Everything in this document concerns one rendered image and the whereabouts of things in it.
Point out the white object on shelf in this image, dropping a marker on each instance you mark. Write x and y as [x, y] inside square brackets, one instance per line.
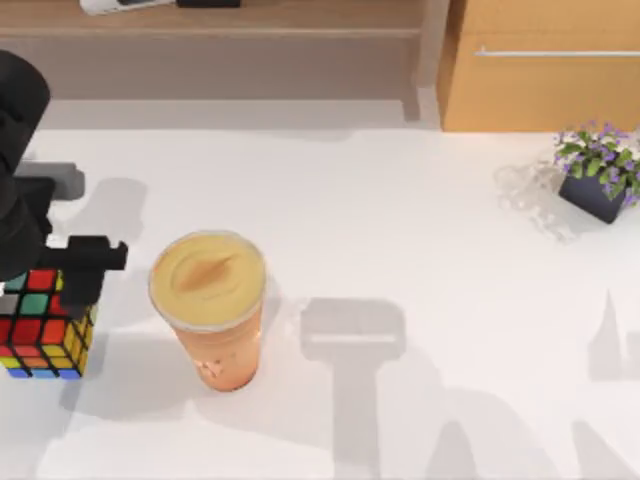
[107, 5]

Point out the orange drink cup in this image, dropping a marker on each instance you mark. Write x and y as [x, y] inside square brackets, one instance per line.
[210, 295]

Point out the wooden cupboard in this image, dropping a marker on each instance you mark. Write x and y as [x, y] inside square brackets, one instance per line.
[540, 95]

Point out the multicoloured puzzle cube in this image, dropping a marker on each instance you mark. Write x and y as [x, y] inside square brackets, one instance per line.
[47, 340]

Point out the purple flower plant pot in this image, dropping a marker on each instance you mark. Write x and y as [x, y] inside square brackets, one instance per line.
[597, 165]

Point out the black object on shelf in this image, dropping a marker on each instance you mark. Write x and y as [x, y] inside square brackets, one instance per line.
[209, 2]

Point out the wooden open shelves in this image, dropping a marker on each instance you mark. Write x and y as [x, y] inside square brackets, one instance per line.
[225, 50]

